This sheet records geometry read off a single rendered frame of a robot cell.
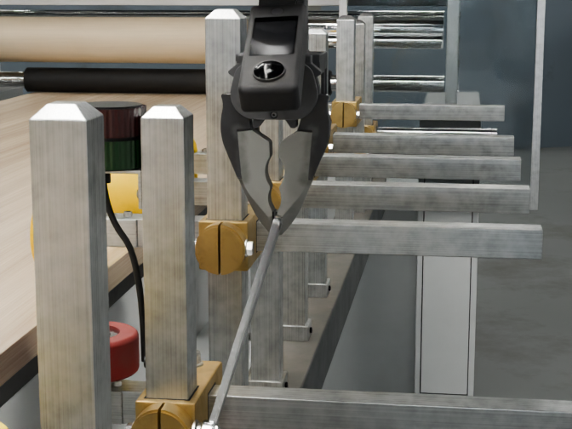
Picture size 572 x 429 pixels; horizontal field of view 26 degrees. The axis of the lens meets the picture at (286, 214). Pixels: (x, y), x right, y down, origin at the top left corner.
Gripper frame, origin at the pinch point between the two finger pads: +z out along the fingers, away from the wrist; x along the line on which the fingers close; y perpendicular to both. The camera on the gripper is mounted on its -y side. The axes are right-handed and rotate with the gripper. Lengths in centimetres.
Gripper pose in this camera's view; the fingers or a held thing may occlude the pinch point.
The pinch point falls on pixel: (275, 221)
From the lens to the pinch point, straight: 103.8
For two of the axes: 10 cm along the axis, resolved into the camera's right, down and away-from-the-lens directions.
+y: 1.4, -1.8, 9.7
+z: 0.0, 9.8, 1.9
